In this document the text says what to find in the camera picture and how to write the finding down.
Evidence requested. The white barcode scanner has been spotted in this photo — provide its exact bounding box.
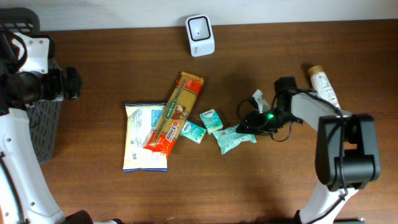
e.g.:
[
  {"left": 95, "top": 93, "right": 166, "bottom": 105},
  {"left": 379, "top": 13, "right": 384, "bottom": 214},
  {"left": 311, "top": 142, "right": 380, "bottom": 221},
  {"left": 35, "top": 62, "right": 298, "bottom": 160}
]
[{"left": 185, "top": 15, "right": 215, "bottom": 57}]

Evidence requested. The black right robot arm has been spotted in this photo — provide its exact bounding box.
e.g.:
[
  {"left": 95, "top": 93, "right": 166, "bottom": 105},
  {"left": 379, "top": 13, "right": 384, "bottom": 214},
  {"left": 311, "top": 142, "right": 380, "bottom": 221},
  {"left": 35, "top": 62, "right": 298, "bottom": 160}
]
[{"left": 236, "top": 77, "right": 381, "bottom": 223}]

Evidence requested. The San Remo spaghetti pack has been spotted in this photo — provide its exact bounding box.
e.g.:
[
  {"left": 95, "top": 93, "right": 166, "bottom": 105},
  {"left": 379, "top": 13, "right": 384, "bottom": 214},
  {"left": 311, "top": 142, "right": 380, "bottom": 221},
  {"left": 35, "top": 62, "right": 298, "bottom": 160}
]
[{"left": 142, "top": 72, "right": 205, "bottom": 156}]

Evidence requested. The teal wet wipes pack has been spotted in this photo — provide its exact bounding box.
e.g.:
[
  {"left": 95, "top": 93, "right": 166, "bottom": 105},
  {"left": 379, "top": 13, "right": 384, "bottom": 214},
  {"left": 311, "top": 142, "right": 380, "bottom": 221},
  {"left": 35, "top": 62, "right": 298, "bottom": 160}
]
[{"left": 213, "top": 125, "right": 257, "bottom": 155}]

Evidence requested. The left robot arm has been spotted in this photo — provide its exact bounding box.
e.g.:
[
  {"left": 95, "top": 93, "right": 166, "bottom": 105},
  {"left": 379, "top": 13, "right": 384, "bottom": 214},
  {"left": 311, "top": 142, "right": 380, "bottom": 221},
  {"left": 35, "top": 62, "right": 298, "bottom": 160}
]
[{"left": 1, "top": 27, "right": 92, "bottom": 223}]

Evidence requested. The white Pantene tube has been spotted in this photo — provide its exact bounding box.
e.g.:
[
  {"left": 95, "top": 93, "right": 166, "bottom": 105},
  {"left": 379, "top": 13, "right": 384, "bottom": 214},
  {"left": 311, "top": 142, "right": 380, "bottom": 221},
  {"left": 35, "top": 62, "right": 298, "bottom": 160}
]
[{"left": 308, "top": 65, "right": 341, "bottom": 109}]

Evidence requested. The Kleenex tissue pack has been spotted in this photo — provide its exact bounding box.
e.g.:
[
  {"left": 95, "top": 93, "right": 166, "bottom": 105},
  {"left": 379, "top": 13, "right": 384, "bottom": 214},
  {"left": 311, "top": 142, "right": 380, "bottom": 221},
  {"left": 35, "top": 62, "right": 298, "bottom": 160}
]
[
  {"left": 200, "top": 109, "right": 223, "bottom": 134},
  {"left": 180, "top": 121, "right": 206, "bottom": 144}
]

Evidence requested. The large cream wipes bag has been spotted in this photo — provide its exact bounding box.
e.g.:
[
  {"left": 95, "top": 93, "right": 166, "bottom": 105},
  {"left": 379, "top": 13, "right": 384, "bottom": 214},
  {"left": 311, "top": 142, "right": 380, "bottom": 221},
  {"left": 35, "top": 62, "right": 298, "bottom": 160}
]
[{"left": 123, "top": 103, "right": 168, "bottom": 173}]

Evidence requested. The grey plastic mesh basket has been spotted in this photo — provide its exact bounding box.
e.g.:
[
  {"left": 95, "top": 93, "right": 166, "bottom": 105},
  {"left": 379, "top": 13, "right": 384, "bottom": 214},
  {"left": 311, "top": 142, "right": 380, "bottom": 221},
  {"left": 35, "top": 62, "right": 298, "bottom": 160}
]
[{"left": 1, "top": 7, "right": 62, "bottom": 164}]

